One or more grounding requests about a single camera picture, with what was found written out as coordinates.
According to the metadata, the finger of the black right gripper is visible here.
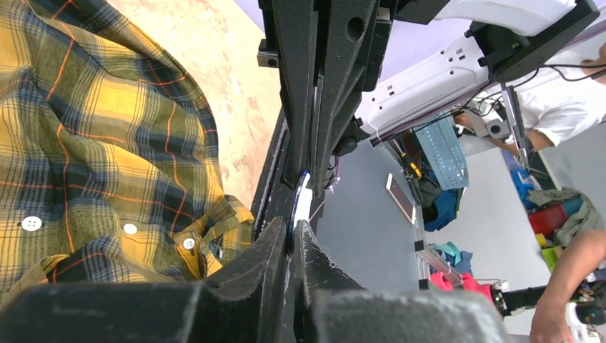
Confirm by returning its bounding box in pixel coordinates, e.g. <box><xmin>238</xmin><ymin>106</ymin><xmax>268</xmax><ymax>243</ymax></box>
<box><xmin>314</xmin><ymin>1</ymin><xmax>393</xmax><ymax>197</ymax></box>
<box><xmin>259</xmin><ymin>0</ymin><xmax>318</xmax><ymax>184</ymax></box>

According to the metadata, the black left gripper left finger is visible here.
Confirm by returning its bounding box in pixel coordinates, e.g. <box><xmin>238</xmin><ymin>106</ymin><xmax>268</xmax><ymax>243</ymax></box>
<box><xmin>1</xmin><ymin>217</ymin><xmax>287</xmax><ymax>342</ymax></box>

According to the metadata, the yellow black plaid shirt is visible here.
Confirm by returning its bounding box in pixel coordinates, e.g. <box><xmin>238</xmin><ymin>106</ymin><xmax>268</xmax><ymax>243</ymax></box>
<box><xmin>1</xmin><ymin>0</ymin><xmax>254</xmax><ymax>306</ymax></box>

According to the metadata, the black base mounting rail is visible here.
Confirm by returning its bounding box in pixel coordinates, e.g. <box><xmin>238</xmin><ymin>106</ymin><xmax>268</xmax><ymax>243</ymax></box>
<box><xmin>251</xmin><ymin>111</ymin><xmax>293</xmax><ymax>242</ymax></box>

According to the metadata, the person in white shirt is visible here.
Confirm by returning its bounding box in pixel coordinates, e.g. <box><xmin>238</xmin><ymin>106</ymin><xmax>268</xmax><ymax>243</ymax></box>
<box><xmin>516</xmin><ymin>44</ymin><xmax>605</xmax><ymax>154</ymax></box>

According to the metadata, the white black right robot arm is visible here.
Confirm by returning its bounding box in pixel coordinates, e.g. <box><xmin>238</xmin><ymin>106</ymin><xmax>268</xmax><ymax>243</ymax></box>
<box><xmin>258</xmin><ymin>1</ymin><xmax>600</xmax><ymax>195</ymax></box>

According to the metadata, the gold smartphone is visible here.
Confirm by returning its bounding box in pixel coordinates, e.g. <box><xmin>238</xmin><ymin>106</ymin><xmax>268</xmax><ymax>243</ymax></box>
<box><xmin>385</xmin><ymin>173</ymin><xmax>417</xmax><ymax>224</ymax></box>

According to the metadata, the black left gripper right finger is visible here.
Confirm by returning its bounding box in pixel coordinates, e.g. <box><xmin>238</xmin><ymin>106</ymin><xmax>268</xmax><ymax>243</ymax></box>
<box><xmin>293</xmin><ymin>220</ymin><xmax>510</xmax><ymax>342</ymax></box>

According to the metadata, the person bare leg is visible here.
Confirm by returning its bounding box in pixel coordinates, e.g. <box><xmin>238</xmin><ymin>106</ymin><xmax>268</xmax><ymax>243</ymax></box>
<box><xmin>530</xmin><ymin>229</ymin><xmax>605</xmax><ymax>343</ymax></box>

